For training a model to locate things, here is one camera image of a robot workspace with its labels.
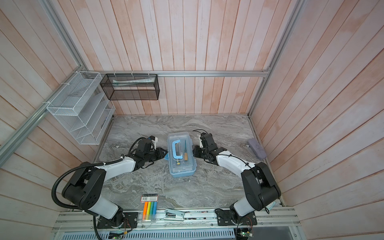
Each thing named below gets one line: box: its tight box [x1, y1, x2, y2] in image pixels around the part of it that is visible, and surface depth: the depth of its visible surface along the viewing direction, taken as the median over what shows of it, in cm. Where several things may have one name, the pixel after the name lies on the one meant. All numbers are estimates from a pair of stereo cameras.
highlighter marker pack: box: [140, 193, 158, 222], surface depth 78 cm
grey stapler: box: [163, 208, 185, 222], surface depth 75 cm
